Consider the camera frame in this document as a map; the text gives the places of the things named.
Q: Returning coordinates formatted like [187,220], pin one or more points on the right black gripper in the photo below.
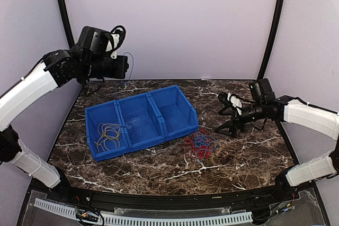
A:
[235,118]

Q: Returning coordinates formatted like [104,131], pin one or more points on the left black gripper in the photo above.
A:
[120,72]

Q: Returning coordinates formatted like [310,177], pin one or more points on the blue three-compartment plastic bin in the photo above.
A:
[138,122]

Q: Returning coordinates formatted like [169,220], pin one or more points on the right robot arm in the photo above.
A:
[292,111]

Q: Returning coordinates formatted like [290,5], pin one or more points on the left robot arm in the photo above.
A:
[30,88]

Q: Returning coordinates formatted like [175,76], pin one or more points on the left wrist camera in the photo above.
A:
[97,41]

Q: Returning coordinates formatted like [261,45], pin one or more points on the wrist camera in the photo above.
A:
[97,41]
[261,91]

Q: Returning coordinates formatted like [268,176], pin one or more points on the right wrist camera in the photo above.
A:
[261,91]

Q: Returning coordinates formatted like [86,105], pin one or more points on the left black frame post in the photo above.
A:
[69,25]

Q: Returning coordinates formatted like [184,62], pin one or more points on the black frame post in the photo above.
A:
[271,39]
[69,25]

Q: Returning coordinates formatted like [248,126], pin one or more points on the black front rail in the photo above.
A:
[257,199]

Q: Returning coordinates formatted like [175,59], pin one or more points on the white slotted cable duct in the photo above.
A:
[108,218]

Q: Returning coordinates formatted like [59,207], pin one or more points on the right black frame post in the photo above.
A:
[271,39]

